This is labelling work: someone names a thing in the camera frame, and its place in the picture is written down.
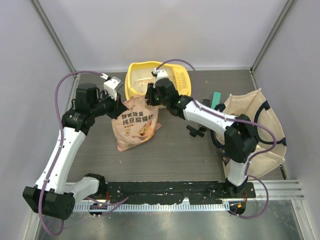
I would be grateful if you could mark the pink cat litter bag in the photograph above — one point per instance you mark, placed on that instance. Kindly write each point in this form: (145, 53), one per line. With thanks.
(136, 125)

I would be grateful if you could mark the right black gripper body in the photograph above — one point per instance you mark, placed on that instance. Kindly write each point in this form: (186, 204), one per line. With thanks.
(153, 98)

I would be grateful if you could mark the black bag clip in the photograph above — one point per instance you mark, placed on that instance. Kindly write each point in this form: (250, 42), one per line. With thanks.
(196, 132)

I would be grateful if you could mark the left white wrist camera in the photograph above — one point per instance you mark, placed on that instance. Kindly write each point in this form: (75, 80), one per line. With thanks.
(111, 85)

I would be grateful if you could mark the yellow slotted litter scoop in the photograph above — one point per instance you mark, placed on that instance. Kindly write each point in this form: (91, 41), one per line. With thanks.
(182, 80)

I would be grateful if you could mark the aluminium rail frame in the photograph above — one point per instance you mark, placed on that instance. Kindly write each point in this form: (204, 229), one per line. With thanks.
(273, 189)

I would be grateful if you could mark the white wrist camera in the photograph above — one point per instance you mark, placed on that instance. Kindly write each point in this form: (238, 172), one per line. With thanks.
(159, 74)
(111, 85)

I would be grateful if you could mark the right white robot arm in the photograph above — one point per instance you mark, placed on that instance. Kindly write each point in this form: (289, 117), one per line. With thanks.
(239, 134)

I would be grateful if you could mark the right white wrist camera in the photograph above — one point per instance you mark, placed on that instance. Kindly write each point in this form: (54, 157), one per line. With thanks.
(159, 74)

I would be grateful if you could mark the white slotted cable duct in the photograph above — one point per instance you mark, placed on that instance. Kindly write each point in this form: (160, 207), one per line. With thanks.
(185, 206)

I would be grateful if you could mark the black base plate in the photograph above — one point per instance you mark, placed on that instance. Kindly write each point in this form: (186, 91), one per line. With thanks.
(174, 192)

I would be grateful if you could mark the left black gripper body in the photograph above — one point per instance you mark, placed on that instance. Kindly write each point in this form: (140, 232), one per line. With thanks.
(110, 107)

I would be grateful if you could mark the teal flat stick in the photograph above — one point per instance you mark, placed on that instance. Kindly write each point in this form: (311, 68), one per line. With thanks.
(216, 99)

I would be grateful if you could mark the beige canvas tote bag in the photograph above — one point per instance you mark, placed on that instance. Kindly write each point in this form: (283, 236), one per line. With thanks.
(257, 108)

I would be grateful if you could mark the yellow litter box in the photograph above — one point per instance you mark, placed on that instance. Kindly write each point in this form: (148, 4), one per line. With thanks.
(161, 86)

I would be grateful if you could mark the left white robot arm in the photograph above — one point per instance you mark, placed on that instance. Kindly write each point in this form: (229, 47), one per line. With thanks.
(49, 195)

